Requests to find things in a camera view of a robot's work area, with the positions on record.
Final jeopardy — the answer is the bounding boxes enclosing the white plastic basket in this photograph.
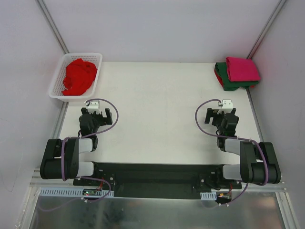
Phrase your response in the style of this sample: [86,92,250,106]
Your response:
[49,52,103,102]

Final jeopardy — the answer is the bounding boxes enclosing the purple cable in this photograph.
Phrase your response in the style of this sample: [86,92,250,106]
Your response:
[61,98,120,182]
[195,99,270,186]

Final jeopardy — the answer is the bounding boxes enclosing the green folded t-shirt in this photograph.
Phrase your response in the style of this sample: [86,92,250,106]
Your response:
[214,62,259,91]

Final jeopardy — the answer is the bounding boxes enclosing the pink folded t-shirt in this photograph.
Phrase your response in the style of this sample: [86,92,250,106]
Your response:
[226,57,261,82]

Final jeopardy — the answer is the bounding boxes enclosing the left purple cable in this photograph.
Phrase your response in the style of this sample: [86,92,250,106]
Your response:
[61,98,120,182]

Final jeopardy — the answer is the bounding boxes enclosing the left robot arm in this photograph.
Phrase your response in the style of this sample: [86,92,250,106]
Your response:
[40,108,112,186]

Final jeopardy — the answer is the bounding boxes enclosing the red folded t-shirt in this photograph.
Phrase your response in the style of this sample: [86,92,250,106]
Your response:
[214,69,224,87]

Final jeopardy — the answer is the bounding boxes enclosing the right cable duct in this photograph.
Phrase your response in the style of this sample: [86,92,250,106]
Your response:
[200,191,217,201]

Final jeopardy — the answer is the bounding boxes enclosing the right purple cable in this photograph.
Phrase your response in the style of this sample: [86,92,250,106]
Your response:
[195,99,270,186]

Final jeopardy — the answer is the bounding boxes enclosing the left cable duct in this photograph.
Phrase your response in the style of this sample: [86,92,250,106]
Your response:
[40,187,114,198]

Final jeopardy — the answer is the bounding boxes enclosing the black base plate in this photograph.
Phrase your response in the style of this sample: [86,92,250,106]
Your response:
[73,163,242,199]

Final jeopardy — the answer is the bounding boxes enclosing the cable duct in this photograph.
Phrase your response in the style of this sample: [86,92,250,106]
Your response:
[40,187,114,198]
[200,191,217,201]

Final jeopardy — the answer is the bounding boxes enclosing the red t-shirt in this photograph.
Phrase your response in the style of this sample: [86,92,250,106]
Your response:
[62,58,97,96]
[214,69,224,87]

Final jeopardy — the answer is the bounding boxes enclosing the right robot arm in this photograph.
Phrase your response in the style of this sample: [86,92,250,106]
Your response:
[204,108,281,188]

